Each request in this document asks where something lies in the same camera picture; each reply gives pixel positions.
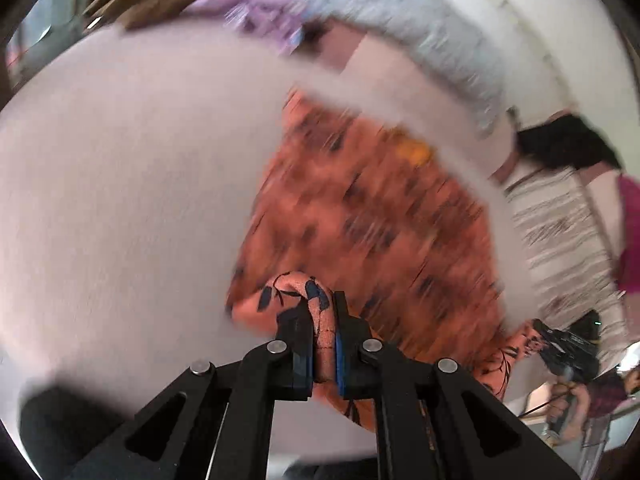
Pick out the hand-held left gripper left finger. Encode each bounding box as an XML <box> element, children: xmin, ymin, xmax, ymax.
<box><xmin>65</xmin><ymin>304</ymin><xmax>316</xmax><ymax>480</ymax></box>

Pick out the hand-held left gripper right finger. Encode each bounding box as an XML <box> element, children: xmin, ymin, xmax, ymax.
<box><xmin>332</xmin><ymin>290</ymin><xmax>581</xmax><ymax>480</ymax></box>

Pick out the orange floral garment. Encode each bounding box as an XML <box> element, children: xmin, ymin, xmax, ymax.
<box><xmin>225</xmin><ymin>87</ymin><xmax>533</xmax><ymax>433</ymax></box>

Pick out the person's right forearm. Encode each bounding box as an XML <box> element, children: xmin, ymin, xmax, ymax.
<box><xmin>586</xmin><ymin>366</ymin><xmax>640</xmax><ymax>417</ymax></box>

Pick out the person's right hand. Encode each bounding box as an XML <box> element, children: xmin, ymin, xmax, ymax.
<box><xmin>547</xmin><ymin>382</ymin><xmax>591</xmax><ymax>441</ymax></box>

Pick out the striped pillow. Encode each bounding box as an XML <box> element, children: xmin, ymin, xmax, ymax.
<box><xmin>505</xmin><ymin>167</ymin><xmax>626</xmax><ymax>366</ymax></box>

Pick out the maroon cloth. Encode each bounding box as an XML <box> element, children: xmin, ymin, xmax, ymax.
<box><xmin>615</xmin><ymin>172</ymin><xmax>640</xmax><ymax>293</ymax></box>

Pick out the black cloth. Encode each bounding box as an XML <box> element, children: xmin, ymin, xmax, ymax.
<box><xmin>515</xmin><ymin>112</ymin><xmax>623</xmax><ymax>173</ymax></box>

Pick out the pale pink bed blanket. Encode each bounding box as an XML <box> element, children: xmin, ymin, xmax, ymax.
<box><xmin>0</xmin><ymin>25</ymin><xmax>541</xmax><ymax>463</ymax></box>

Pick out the pink pillow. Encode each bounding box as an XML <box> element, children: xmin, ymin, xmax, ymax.
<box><xmin>295</xmin><ymin>20</ymin><xmax>516</xmax><ymax>171</ymax></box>

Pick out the purple cloth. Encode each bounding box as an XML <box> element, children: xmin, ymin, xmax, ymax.
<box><xmin>182</xmin><ymin>0</ymin><xmax>308</xmax><ymax>56</ymax></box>

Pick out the light blue quilt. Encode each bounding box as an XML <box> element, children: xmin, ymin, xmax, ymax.
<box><xmin>292</xmin><ymin>0</ymin><xmax>506</xmax><ymax>136</ymax></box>

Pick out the black cable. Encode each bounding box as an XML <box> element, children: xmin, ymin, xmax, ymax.
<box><xmin>519</xmin><ymin>394</ymin><xmax>566</xmax><ymax>419</ymax></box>

